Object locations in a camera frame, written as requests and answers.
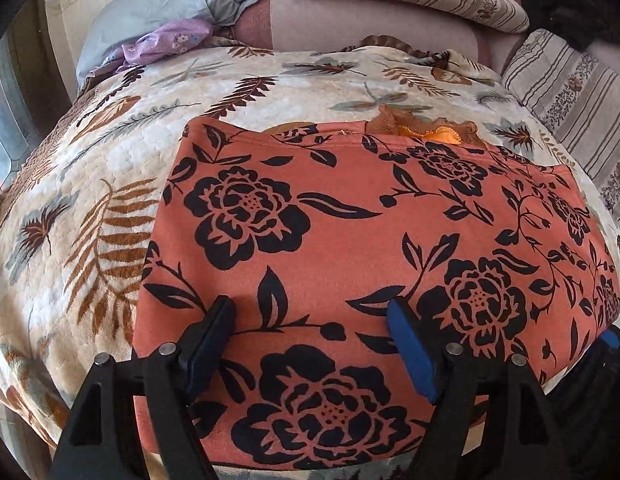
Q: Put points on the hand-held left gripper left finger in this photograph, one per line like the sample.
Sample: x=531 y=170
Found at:
x=210 y=346

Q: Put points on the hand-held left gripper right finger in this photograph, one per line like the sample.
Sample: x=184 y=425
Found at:
x=414 y=351

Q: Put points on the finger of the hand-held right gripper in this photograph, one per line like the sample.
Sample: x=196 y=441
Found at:
x=611 y=338

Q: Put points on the orange floral garment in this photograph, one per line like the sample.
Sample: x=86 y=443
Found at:
x=330 y=260

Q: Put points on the leaf print blanket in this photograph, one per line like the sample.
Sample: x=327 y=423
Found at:
x=115 y=160

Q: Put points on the orange frilled cloth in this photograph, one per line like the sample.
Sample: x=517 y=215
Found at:
x=429 y=133

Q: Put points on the window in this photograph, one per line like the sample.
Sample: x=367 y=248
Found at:
x=5 y=125

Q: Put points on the purple floral cloth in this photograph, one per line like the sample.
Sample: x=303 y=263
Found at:
x=160 y=42

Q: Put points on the pink beige bolster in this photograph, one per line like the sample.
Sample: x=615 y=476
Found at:
x=340 y=22

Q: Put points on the black cloth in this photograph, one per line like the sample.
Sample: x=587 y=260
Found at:
x=554 y=0

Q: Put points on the grey-blue pillow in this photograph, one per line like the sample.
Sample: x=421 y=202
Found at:
x=155 y=5

